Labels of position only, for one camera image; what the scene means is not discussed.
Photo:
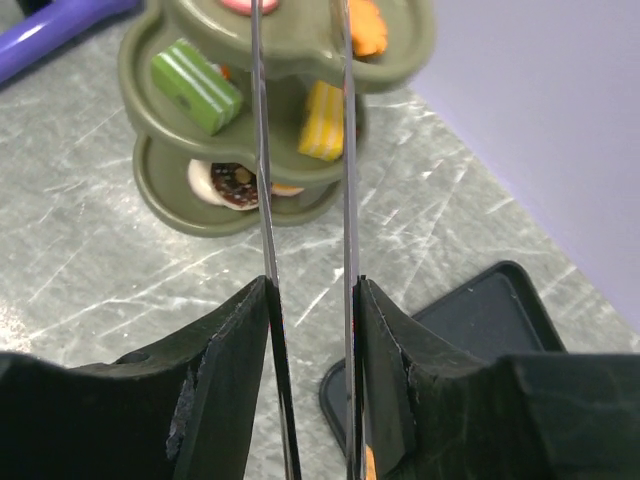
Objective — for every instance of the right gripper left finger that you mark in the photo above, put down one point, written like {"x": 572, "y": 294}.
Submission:
{"x": 182, "y": 407}

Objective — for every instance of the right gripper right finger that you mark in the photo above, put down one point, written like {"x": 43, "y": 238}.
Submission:
{"x": 437, "y": 412}

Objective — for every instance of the chocolate sprinkled donut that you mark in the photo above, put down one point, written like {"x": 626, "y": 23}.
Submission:
{"x": 235, "y": 186}

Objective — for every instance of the white cream donut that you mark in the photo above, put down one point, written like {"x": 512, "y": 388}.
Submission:
{"x": 199, "y": 175}

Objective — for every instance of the yellow layered cake slice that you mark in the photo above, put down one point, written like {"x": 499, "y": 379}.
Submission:
{"x": 322, "y": 132}

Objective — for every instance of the green layered cake slice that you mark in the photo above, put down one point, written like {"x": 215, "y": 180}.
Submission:
{"x": 198, "y": 88}

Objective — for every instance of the orange flower cookie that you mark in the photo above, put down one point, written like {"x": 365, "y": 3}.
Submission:
{"x": 368, "y": 29}

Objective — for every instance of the pink macaron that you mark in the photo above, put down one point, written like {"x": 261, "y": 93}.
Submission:
{"x": 244, "y": 7}

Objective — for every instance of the round orange cracker biscuit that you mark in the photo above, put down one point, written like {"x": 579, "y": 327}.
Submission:
{"x": 370, "y": 464}

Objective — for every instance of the metal tongs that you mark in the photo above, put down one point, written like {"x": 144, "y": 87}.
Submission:
{"x": 354, "y": 364}

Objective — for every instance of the orange glazed donut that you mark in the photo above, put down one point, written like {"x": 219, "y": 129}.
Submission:
{"x": 285, "y": 191}

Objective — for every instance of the black serving tray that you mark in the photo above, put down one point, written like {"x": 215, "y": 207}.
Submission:
{"x": 496, "y": 313}

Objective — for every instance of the green three-tier serving stand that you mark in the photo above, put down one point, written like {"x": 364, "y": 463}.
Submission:
{"x": 299, "y": 48}

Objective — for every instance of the purple handled tool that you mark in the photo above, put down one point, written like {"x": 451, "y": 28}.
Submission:
{"x": 49, "y": 25}

